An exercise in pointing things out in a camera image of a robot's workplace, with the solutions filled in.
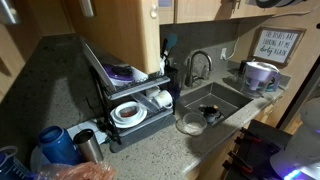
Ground wooden corner wall cabinet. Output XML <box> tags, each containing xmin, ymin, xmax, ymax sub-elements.
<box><xmin>64</xmin><ymin>0</ymin><xmax>162</xmax><ymax>75</ymax></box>

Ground plain wooden cabinet door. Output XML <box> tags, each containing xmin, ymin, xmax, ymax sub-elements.
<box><xmin>234</xmin><ymin>0</ymin><xmax>278</xmax><ymax>20</ymax></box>

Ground brushed steel kitchen faucet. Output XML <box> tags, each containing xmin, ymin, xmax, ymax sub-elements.
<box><xmin>184</xmin><ymin>50</ymin><xmax>214</xmax><ymax>88</ymax></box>

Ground black cooking utensil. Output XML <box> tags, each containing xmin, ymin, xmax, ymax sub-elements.
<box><xmin>161</xmin><ymin>38</ymin><xmax>169</xmax><ymax>61</ymax></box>

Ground white bowl with red residue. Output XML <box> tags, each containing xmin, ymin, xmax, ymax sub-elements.
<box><xmin>114</xmin><ymin>101</ymin><xmax>140</xmax><ymax>121</ymax></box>

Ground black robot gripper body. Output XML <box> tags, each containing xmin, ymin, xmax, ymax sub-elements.
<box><xmin>255</xmin><ymin>0</ymin><xmax>280</xmax><ymax>9</ymax></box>

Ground black robot stand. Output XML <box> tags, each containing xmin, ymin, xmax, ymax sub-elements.
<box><xmin>222</xmin><ymin>119</ymin><xmax>294</xmax><ymax>180</ymax></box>

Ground stainless steel sink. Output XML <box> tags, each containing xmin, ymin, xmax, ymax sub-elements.
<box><xmin>178</xmin><ymin>82</ymin><xmax>254</xmax><ymax>127</ymax></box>

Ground wooden tall cabinet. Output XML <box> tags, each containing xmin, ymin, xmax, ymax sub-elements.
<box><xmin>0</xmin><ymin>0</ymin><xmax>43</xmax><ymax>103</ymax></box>

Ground black and red clamp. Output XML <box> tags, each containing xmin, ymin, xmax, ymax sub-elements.
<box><xmin>227</xmin><ymin>150</ymin><xmax>255</xmax><ymax>175</ymax></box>
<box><xmin>234</xmin><ymin>127</ymin><xmax>265</xmax><ymax>145</ymax></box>

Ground light blue spatula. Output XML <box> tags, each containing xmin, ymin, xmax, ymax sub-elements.
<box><xmin>165</xmin><ymin>33</ymin><xmax>179</xmax><ymax>58</ymax></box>

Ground white utensils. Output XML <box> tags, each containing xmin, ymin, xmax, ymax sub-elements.
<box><xmin>159</xmin><ymin>58</ymin><xmax>166</xmax><ymax>76</ymax></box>

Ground large white plate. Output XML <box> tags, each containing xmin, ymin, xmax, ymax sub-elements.
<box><xmin>79</xmin><ymin>37</ymin><xmax>118</xmax><ymax>93</ymax></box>

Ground stainless steel tumbler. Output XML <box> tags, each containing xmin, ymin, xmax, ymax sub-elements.
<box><xmin>73</xmin><ymin>128</ymin><xmax>105</xmax><ymax>164</ymax></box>

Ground metal bar cabinet handle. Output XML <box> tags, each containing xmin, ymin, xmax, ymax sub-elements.
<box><xmin>78</xmin><ymin>0</ymin><xmax>95</xmax><ymax>18</ymax></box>
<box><xmin>0</xmin><ymin>0</ymin><xmax>20</xmax><ymax>26</ymax></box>

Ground white water filter pitcher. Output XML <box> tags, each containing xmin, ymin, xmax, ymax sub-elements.
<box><xmin>240</xmin><ymin>61</ymin><xmax>282</xmax><ymax>98</ymax></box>

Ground clear plastic bowl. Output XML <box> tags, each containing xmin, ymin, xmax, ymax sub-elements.
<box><xmin>175</xmin><ymin>111</ymin><xmax>208</xmax><ymax>136</ymax></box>

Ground white cup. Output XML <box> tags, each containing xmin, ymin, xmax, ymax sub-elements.
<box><xmin>130</xmin><ymin>65</ymin><xmax>150</xmax><ymax>83</ymax></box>

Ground black two-tier dish rack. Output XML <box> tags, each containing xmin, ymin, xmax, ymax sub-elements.
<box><xmin>89</xmin><ymin>64</ymin><xmax>178</xmax><ymax>146</ymax></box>

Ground white power cable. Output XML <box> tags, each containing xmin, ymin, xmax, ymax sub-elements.
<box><xmin>225</xmin><ymin>5</ymin><xmax>320</xmax><ymax>58</ymax></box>

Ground clear dish soap bottle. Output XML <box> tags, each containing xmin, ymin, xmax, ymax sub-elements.
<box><xmin>200</xmin><ymin>64</ymin><xmax>212</xmax><ymax>81</ymax></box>

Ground framed dishes text sign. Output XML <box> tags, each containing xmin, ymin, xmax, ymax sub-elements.
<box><xmin>249</xmin><ymin>26</ymin><xmax>306</xmax><ymax>67</ymax></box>

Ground black speckled mug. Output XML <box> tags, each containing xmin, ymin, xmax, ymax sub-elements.
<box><xmin>198</xmin><ymin>104</ymin><xmax>223</xmax><ymax>126</ymax></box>

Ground black utensil holder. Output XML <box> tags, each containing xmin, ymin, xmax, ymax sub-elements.
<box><xmin>162</xmin><ymin>65</ymin><xmax>181</xmax><ymax>103</ymax></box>

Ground orange plastic bag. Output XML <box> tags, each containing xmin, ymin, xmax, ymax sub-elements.
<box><xmin>31</xmin><ymin>161</ymin><xmax>118</xmax><ymax>180</ymax></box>

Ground grey drip tray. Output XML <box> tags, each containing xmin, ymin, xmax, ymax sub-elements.
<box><xmin>109</xmin><ymin>113</ymin><xmax>177</xmax><ymax>154</ymax></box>

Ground purple bowl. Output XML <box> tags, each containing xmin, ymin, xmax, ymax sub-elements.
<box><xmin>103</xmin><ymin>64</ymin><xmax>136</xmax><ymax>87</ymax></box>

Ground blue water bottle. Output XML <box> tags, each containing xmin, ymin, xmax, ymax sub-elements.
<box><xmin>37</xmin><ymin>125</ymin><xmax>83</xmax><ymax>167</ymax></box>

